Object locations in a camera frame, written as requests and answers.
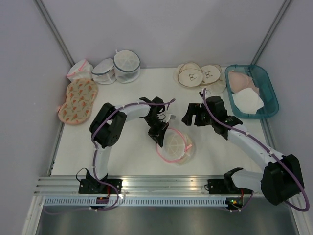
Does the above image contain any aluminium mounting rail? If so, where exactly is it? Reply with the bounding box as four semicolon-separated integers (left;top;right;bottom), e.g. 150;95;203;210
34;175;223;196

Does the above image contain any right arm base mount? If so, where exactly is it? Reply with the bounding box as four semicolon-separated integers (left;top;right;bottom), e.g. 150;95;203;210
204;179;252;195

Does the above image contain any floral beige bra pouch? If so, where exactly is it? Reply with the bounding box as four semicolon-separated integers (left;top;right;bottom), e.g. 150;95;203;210
58;78;98;125

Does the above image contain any beige round laundry bag front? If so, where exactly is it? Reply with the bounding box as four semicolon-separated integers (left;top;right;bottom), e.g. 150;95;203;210
173;62;203;88

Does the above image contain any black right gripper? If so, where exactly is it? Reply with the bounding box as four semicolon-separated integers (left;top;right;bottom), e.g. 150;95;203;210
181;103;215;126

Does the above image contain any white slotted cable duct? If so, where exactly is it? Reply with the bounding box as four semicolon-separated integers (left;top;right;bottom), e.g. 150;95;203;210
44;196;227;207

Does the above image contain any teal plastic basket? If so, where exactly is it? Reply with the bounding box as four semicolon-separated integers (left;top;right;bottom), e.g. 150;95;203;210
224;65;279;119

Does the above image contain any beige round laundry bag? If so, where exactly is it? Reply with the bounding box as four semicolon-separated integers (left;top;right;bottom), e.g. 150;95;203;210
200;64;226;95
173;62;203;88

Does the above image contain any pink bra in basket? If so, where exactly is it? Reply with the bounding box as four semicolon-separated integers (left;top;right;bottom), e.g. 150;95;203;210
228;70;259;94

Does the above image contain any white pink-zip mesh laundry bag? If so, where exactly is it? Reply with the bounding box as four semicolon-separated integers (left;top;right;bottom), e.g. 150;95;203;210
156;128;196;166

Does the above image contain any white bra in basket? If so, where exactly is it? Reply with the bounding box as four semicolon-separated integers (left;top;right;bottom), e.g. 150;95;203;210
232;88;264;115

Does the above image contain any white blue-trim flat laundry bag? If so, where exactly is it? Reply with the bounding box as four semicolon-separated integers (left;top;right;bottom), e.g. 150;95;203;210
91;58;116;85

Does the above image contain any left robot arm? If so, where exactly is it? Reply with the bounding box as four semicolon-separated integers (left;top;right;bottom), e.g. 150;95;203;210
89;97;175;194

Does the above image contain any white pink-trim corner laundry bag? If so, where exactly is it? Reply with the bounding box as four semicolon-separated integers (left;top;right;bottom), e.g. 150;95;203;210
66;59;93;82

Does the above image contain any left aluminium frame post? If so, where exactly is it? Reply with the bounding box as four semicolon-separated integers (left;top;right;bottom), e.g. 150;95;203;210
33;0;75;66

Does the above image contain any aluminium frame post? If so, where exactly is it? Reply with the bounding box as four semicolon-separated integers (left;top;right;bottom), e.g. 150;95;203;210
251;0;293;65
33;0;75;66

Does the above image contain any right aluminium frame post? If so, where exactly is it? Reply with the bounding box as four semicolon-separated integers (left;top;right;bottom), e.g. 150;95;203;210
251;0;293;65

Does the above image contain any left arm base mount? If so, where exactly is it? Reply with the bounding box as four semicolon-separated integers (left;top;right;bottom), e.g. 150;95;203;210
78;178;123;194

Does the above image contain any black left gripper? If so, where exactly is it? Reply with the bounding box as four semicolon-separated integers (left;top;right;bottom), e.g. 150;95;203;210
143;116;169;148

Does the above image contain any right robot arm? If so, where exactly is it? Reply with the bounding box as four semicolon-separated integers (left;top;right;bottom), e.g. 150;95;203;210
182;96;305;205

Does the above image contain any beige round laundry bag rear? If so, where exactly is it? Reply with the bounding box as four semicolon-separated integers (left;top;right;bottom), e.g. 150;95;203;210
200;64;226;95

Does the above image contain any white blue-trim tall laundry bag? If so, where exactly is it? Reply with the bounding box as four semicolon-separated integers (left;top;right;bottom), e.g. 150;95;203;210
113;50;141;83

